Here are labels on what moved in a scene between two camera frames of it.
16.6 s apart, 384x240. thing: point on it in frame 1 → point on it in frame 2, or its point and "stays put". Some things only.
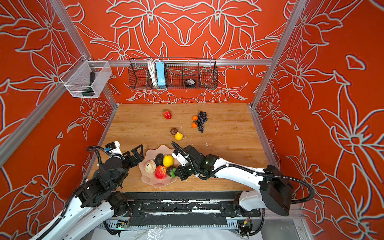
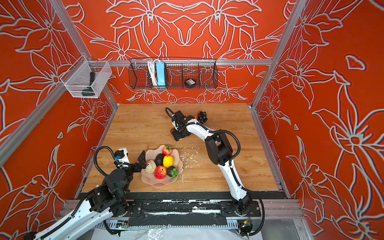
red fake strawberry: [167, 114] → [167, 150]
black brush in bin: [89, 91] stays put
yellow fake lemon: [168, 160] stays put
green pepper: [170, 169] stays put
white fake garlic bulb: [150, 166] stays put
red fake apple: [160, 172] stays put
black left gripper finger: [131, 161] → [142, 160]
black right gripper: [182, 176] → [176, 136]
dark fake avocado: [159, 159] stays put
